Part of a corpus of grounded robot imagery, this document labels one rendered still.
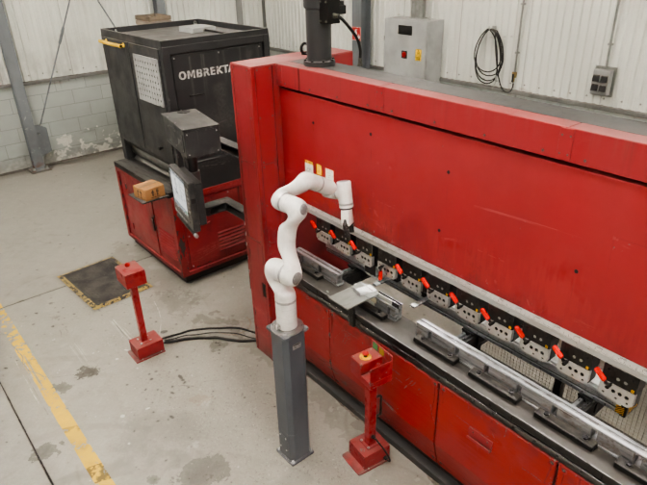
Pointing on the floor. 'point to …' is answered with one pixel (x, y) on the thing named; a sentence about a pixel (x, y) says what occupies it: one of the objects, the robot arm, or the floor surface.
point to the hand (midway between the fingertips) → (349, 233)
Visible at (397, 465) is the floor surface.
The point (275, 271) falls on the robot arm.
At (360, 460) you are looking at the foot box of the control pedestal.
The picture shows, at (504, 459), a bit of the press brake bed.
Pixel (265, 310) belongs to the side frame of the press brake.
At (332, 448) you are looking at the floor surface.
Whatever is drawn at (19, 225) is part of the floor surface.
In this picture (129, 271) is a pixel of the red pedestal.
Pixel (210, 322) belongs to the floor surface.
